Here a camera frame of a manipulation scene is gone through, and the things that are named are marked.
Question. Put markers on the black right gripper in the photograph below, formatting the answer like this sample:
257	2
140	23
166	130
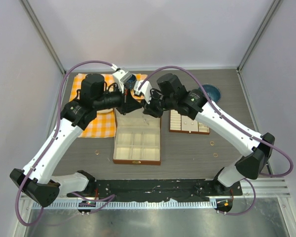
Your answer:
149	109

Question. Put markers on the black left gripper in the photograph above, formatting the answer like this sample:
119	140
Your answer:
128	103

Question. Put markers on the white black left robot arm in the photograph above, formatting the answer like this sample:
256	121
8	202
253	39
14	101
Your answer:
36	179

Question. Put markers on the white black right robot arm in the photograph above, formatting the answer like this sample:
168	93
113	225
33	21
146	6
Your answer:
252	146

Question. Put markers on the brown jewelry tray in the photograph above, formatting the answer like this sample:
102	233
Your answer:
177	125

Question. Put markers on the brown open jewelry box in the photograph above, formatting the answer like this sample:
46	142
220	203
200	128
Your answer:
137	139

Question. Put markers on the small dark blue cup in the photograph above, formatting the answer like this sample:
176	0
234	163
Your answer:
130	83

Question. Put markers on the beige floral ceramic plate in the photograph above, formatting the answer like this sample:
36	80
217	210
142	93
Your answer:
105	111

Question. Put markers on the orange white checkered cloth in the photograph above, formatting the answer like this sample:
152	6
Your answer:
104	125

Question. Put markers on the blue ceramic bowl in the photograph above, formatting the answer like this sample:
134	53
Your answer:
213	92

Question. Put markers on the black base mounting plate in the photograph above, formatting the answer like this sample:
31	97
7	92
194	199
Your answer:
158	190

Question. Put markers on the white slotted cable duct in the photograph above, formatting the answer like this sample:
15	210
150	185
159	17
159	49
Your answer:
171	204

